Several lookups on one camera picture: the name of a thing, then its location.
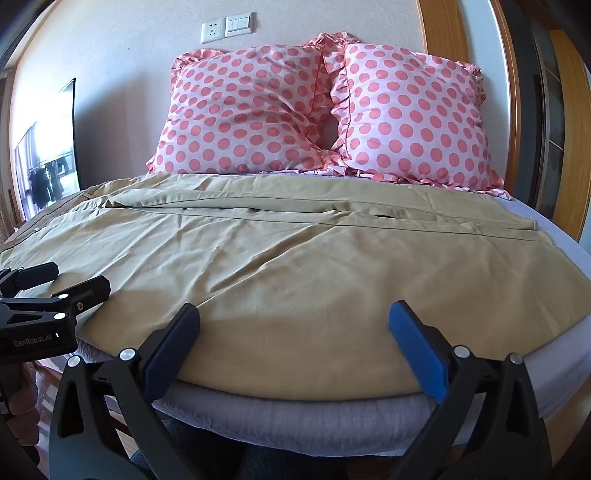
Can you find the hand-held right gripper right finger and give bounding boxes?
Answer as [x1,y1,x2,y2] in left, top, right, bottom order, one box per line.
[389,300,553,480]

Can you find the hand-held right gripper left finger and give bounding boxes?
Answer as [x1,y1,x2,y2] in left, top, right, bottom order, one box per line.
[49,302,202,480]

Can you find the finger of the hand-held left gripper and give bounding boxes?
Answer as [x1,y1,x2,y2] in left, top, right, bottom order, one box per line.
[0,261,60,297]
[50,275,112,318]

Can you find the khaki pants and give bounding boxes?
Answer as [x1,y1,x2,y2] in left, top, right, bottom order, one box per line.
[0,173,591,402]

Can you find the person's left hand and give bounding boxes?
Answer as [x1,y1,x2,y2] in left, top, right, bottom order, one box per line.
[8,362,41,446]

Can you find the black framed television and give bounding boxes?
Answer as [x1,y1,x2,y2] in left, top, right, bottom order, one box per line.
[13,78,85,220]

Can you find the bed with grey sheet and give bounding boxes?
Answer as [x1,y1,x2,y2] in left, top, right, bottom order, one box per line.
[0,170,591,459]

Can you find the pink polka dot pillow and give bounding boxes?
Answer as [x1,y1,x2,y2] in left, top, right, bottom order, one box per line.
[146,32,356,176]
[323,41,512,200]

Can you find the wooden framed glass door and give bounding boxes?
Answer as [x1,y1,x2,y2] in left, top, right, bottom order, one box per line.
[488,0,591,244]

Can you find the white wall socket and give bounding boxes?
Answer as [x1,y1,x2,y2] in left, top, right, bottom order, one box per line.
[201,20,226,45]

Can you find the white light switch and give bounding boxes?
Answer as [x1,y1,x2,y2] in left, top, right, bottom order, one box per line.
[225,12,255,36]

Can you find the wooden wall panel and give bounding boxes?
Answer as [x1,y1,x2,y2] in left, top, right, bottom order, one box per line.
[417,0,472,68]

